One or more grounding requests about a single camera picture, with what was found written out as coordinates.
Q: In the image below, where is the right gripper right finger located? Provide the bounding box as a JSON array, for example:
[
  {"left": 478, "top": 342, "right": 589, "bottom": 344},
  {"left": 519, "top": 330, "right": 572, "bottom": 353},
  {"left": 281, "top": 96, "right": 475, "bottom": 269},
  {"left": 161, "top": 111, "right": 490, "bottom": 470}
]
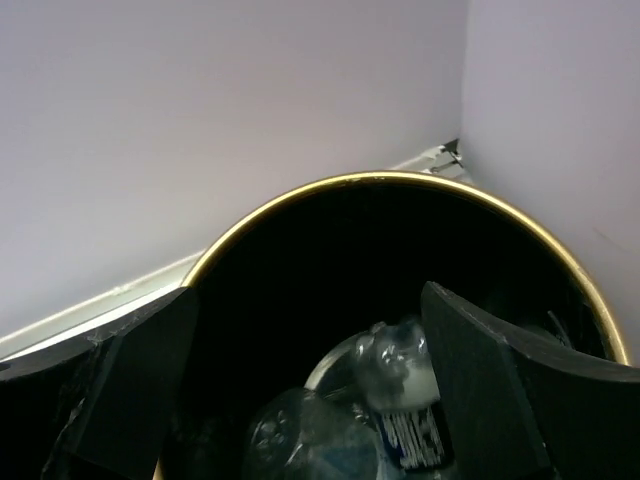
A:
[{"left": 421, "top": 282, "right": 639, "bottom": 479}]

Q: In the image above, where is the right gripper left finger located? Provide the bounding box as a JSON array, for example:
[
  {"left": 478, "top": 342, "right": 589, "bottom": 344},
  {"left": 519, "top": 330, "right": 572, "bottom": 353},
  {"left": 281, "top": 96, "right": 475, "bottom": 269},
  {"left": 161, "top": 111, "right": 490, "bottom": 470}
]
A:
[{"left": 1, "top": 288, "right": 198, "bottom": 479}]

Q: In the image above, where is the blue label black cap bottle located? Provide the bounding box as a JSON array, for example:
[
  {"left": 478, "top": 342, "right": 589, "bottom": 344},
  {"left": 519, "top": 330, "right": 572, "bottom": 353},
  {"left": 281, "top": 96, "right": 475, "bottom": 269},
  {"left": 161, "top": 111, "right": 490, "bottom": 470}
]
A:
[{"left": 305, "top": 315, "right": 454, "bottom": 479}]

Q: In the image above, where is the green label clear bottle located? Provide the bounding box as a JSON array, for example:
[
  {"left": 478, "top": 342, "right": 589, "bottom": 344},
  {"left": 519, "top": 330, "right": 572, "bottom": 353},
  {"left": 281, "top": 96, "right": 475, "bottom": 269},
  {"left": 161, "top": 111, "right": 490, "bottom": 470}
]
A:
[{"left": 241, "top": 387, "right": 387, "bottom": 479}]

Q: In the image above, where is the orange cylindrical bin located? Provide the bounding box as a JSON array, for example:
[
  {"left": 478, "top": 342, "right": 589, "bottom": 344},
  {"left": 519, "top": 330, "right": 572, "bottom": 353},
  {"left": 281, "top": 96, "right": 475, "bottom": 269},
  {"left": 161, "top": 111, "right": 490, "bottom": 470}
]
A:
[{"left": 157, "top": 171, "right": 630, "bottom": 479}]

